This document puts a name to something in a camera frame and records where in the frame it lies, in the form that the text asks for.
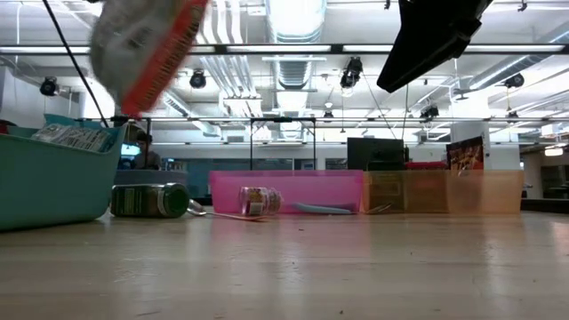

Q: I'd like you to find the green tin box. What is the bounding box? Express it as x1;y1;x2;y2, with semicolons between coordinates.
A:
370;172;409;212

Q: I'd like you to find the brown orange snack packet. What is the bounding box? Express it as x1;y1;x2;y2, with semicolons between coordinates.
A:
445;135;486;174

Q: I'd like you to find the white orange ramen packet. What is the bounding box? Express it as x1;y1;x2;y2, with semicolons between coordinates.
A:
87;0;211;120

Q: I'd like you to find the multicolour ramen packet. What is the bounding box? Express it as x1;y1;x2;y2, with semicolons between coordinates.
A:
29;123;113;154

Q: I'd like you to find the pink plastic bin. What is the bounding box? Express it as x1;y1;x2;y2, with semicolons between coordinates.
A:
207;169;365;216

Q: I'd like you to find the black monitor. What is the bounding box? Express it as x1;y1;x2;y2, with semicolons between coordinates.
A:
346;136;412;172

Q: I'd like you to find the person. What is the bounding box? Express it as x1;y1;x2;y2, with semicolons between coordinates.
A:
132;130;163;172

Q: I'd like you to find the small green packet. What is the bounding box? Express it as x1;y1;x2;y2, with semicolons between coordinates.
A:
109;182;192;220

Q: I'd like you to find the orange plastic bin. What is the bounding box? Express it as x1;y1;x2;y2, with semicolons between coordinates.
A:
360;169;526;216

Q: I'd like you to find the green plastic bin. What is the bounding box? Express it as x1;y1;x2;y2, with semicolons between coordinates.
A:
0;113;129;233

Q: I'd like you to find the black background rig frame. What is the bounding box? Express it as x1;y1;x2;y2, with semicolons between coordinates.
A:
247;116;318;172

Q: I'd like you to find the silver spoon red-tipped handle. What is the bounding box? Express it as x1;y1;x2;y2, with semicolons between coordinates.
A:
186;198;271;223

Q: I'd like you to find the silver ventilation duct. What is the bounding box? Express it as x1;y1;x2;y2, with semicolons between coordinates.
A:
265;0;329;90

